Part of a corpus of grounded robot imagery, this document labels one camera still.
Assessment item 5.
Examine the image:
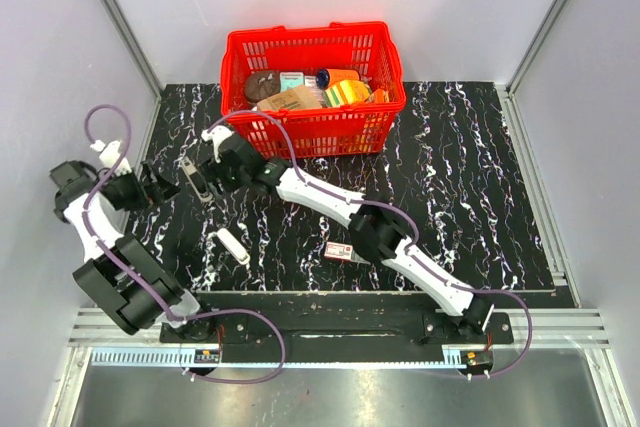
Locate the white stapler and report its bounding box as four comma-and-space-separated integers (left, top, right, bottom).
215, 228, 250, 265

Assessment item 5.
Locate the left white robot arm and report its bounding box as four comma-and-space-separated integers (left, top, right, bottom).
49, 160, 217, 343

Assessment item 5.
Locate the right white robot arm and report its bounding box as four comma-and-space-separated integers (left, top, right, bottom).
200, 126, 494, 343

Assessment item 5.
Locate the brown cardboard packet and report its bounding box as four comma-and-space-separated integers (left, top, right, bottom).
257, 85, 323, 112

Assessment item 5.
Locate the teal white small box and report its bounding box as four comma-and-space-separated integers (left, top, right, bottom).
279, 71, 305, 92

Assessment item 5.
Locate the orange bottle blue cap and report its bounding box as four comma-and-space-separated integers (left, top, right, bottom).
316, 68, 360, 90

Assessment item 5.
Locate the yellow green snack pack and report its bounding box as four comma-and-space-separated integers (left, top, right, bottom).
324, 80, 372, 108

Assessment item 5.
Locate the red white staple box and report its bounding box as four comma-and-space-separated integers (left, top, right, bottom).
324, 242, 363, 263

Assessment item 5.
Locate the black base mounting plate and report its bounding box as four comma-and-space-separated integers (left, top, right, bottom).
159, 290, 515, 348

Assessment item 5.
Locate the orange snack packet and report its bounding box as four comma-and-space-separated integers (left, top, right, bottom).
370, 88, 390, 103

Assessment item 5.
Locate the red plastic shopping basket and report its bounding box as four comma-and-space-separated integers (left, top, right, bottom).
220, 21, 407, 158

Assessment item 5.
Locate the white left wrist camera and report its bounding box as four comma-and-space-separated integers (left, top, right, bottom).
90, 140, 133, 177

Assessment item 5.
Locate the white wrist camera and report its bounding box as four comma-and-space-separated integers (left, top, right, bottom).
201, 125, 234, 163
90, 140, 133, 177

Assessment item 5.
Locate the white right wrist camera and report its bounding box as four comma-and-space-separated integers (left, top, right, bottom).
201, 125, 234, 163

